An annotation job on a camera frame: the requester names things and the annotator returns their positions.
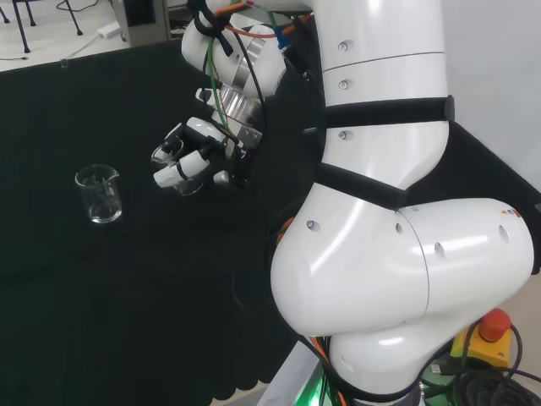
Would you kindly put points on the black bench cloth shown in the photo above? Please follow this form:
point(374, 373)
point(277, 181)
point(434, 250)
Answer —
point(127, 275)

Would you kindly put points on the small clear plastic piece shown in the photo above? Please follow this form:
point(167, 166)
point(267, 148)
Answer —
point(64, 64)

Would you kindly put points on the clear glass beaker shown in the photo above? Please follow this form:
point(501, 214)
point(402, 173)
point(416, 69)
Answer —
point(190, 187)
point(101, 199)

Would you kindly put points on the white power strip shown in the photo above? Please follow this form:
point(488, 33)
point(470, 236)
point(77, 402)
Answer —
point(107, 30)

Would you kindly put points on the grey metal cabinet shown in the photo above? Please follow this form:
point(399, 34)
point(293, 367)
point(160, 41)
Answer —
point(145, 19)

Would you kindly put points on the yellow stop button box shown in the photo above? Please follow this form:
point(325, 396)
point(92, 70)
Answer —
point(486, 342)

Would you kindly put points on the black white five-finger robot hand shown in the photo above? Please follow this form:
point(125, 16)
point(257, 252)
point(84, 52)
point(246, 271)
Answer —
point(198, 131)

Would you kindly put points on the black tripod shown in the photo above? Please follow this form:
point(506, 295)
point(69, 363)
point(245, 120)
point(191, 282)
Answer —
point(72, 14)
point(23, 25)

